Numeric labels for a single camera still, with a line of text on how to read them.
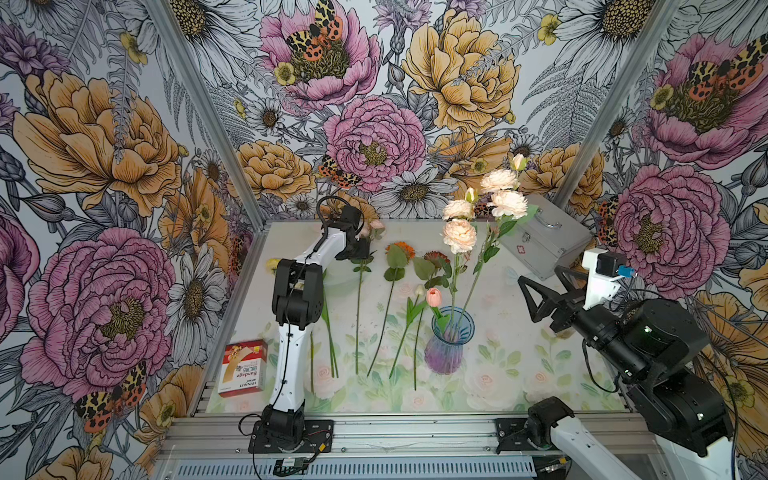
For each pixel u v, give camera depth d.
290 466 0.72
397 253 1.04
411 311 0.95
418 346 0.89
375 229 1.13
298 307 0.62
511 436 0.73
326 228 0.77
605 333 0.44
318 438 0.73
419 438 0.81
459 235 0.62
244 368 0.81
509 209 0.58
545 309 0.48
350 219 0.91
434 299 0.64
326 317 0.95
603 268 0.44
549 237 1.01
